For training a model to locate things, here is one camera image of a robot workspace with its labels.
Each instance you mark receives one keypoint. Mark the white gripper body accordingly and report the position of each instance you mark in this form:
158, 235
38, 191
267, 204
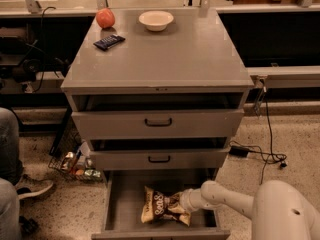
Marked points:
185, 198

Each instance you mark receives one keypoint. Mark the brown sea salt chip bag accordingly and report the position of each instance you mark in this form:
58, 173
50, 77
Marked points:
158, 206

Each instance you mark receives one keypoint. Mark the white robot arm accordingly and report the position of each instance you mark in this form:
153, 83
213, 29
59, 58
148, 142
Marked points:
277, 211

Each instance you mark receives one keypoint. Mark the bottom grey drawer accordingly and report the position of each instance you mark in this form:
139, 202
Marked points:
125, 200

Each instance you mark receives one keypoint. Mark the grey drawer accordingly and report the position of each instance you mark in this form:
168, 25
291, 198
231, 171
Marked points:
125, 200
155, 116
147, 154

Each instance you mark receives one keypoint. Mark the top grey drawer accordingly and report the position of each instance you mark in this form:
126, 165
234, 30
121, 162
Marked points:
155, 116

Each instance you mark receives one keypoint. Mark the middle grey drawer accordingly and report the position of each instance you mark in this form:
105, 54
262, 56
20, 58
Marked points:
147, 154

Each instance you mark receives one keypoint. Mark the grey drawer cabinet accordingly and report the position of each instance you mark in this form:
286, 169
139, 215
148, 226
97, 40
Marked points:
194, 54

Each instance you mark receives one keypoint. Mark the black power adapter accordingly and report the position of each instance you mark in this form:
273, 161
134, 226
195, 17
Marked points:
239, 151

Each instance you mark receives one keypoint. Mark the grey sneaker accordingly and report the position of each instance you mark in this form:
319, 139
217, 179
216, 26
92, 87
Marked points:
28, 187

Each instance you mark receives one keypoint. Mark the black office chair base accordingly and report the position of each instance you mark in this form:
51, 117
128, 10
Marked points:
28, 226

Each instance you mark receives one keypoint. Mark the dark blue snack bar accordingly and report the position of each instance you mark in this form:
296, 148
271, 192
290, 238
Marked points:
109, 41

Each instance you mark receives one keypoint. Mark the white bowl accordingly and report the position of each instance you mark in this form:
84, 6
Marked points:
156, 20

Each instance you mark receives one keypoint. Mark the person leg in jeans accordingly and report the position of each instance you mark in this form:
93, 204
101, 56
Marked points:
11, 167

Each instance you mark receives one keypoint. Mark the red apple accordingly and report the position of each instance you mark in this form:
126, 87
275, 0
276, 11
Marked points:
105, 18

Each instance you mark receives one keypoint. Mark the dark machine on left shelf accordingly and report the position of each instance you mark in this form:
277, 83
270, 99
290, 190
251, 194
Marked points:
20, 57

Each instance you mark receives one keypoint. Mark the wire basket of snacks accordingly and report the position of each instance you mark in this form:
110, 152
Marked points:
72, 160

